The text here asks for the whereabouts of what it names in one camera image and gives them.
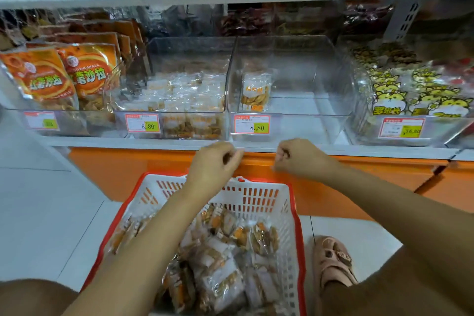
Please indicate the person's right hand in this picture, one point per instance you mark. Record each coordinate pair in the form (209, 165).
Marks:
(304, 158)

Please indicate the person's left hand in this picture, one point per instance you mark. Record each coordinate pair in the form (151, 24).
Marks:
(211, 168)

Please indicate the white red-rimmed shopping basket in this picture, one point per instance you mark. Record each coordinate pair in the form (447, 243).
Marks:
(155, 190)

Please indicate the pile of small brown snacks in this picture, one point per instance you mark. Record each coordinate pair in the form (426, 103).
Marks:
(222, 260)

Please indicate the stack of orange packets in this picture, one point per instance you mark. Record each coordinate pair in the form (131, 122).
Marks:
(44, 79)

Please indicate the person's right forearm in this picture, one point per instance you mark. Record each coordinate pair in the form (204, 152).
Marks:
(407, 223)

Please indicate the person's left forearm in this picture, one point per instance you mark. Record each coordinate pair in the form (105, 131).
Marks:
(141, 260)

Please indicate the orange shelf base panel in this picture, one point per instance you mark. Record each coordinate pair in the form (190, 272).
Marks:
(370, 179)

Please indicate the yellow hamster snack packets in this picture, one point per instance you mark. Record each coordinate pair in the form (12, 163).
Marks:
(415, 90)

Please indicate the person's right leg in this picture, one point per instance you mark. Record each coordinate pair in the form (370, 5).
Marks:
(400, 290)

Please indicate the clear plastic bin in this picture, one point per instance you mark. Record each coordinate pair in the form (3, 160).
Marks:
(192, 49)
(355, 134)
(89, 123)
(311, 67)

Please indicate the white yellow price tag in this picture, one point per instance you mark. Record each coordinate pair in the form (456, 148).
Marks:
(252, 125)
(142, 123)
(41, 121)
(402, 128)

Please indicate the pink clog sandal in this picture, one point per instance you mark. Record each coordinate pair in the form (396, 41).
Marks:
(333, 260)

